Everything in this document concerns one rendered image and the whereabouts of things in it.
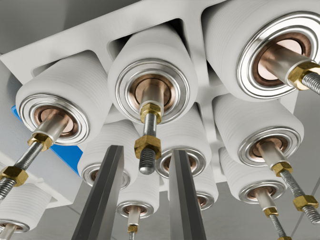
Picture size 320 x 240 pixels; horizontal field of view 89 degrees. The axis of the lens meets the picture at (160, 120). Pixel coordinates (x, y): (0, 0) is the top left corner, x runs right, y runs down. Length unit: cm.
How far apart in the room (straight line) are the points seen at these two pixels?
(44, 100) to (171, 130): 15
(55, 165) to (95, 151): 29
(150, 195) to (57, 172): 29
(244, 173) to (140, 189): 19
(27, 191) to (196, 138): 45
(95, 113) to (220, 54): 15
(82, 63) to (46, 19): 23
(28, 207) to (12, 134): 18
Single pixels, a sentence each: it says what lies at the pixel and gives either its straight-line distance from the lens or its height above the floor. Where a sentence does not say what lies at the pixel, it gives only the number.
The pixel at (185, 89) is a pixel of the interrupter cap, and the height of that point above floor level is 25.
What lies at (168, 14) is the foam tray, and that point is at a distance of 22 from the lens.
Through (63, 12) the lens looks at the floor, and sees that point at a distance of 45.
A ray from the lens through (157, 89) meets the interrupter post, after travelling 16.
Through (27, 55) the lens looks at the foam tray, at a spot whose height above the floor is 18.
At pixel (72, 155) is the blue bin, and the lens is 54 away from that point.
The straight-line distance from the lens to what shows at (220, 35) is 20.
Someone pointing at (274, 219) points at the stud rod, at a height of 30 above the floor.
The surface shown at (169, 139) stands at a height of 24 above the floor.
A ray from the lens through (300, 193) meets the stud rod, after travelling 23.
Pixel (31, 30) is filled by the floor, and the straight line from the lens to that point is 49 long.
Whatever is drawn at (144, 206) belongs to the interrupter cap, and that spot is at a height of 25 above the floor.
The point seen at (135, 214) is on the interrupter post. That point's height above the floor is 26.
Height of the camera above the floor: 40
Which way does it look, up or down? 52 degrees down
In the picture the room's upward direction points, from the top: 180 degrees counter-clockwise
